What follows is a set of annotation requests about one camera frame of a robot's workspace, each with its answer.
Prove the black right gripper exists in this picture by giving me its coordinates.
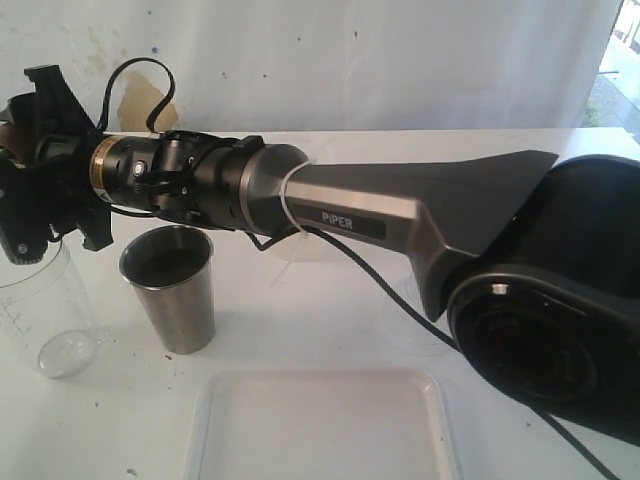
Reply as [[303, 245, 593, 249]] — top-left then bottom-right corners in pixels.
[[1, 65, 113, 264]]

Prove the stainless steel cup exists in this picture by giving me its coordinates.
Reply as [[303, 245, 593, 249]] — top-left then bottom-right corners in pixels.
[[119, 225, 215, 355]]

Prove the brown wooden cup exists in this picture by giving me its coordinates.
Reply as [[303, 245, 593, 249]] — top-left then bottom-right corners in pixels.
[[1, 95, 34, 165]]

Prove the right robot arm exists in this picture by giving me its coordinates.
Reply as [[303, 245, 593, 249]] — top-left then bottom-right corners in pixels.
[[1, 65, 639, 443]]

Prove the clear plastic jar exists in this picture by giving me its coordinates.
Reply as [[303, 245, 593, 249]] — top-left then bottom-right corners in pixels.
[[1, 243, 99, 379]]

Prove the translucent plastic container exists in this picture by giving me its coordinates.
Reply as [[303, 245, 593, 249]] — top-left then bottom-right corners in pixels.
[[268, 233, 327, 263]]

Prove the white zip tie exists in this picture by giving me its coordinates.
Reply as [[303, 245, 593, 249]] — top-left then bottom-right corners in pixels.
[[269, 159, 314, 289]]

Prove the white plastic tray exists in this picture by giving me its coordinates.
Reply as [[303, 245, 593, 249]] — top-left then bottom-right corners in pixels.
[[183, 370, 462, 479]]

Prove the clear dome lid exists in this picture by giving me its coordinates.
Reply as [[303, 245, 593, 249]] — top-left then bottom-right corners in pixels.
[[378, 275, 450, 357]]

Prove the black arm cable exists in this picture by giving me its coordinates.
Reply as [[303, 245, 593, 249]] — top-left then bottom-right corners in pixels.
[[97, 58, 616, 480]]

